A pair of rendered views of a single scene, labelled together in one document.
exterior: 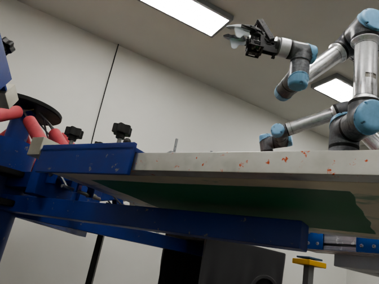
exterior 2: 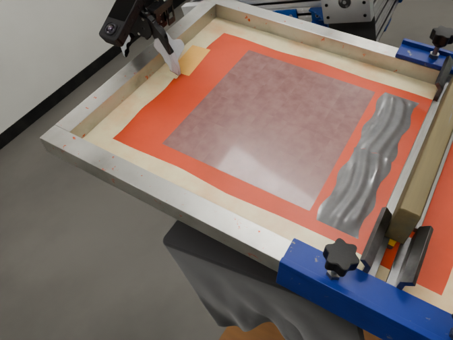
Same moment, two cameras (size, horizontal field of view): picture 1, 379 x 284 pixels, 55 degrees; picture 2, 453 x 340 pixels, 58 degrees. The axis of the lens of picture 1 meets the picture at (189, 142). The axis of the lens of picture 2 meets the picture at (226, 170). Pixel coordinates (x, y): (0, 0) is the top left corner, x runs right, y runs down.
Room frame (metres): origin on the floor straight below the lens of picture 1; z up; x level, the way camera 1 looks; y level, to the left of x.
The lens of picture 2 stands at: (2.31, 0.33, 1.66)
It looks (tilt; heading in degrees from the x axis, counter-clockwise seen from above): 39 degrees down; 252
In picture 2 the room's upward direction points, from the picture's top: 22 degrees counter-clockwise
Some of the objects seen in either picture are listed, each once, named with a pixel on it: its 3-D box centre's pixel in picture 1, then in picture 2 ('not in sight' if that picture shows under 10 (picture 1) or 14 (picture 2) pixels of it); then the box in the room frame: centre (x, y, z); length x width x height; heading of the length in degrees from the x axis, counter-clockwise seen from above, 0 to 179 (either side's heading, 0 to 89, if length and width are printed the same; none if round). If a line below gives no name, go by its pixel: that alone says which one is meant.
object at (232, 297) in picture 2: (195, 280); (272, 316); (2.17, -0.18, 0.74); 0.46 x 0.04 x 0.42; 115
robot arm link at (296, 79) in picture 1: (296, 76); not in sight; (1.23, -0.36, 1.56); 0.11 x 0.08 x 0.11; 4
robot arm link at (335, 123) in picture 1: (345, 131); not in sight; (1.36, -0.62, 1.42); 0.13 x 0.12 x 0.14; 4
